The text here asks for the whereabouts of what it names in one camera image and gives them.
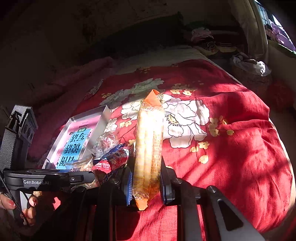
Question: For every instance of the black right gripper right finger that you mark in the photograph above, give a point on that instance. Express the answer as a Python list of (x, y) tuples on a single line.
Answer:
[(167, 176)]

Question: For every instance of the clear candy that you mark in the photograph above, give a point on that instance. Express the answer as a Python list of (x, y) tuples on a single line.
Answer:
[(104, 144)]

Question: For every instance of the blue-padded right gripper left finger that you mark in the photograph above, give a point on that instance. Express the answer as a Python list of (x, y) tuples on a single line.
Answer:
[(126, 184)]

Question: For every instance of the pile of clothes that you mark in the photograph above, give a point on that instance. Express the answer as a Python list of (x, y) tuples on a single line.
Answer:
[(210, 43)]

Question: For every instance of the white crumpled cloth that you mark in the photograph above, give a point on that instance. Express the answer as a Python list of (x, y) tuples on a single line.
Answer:
[(250, 65)]

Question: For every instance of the cream curtain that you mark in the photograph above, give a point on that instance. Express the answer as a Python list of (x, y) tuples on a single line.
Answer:
[(247, 15)]

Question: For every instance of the white tray box pink print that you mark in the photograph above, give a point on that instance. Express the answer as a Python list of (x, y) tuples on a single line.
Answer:
[(77, 137)]

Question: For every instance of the long orange cracker packet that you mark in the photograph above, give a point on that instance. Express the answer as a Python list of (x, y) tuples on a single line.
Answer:
[(148, 150)]

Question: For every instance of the window with dark frame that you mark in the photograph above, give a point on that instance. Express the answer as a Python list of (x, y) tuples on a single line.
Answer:
[(268, 17)]

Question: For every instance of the green clear snack packet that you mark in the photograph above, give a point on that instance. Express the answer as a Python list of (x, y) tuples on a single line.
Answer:
[(81, 165)]

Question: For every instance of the pink folded blanket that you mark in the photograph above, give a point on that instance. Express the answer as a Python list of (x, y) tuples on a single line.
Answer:
[(55, 101)]

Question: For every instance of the red floral quilt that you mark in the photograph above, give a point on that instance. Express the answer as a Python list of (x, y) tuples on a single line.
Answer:
[(216, 132)]

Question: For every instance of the red white candy packet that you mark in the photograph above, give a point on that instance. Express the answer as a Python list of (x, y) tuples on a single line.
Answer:
[(113, 161)]

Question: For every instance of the hand with red nails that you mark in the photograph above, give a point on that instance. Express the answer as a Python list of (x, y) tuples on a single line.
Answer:
[(30, 213)]

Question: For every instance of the dark wooden headboard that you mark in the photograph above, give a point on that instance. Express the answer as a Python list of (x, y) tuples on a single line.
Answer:
[(158, 33)]

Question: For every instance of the purple cloth on sill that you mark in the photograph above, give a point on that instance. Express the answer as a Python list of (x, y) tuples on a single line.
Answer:
[(276, 34)]

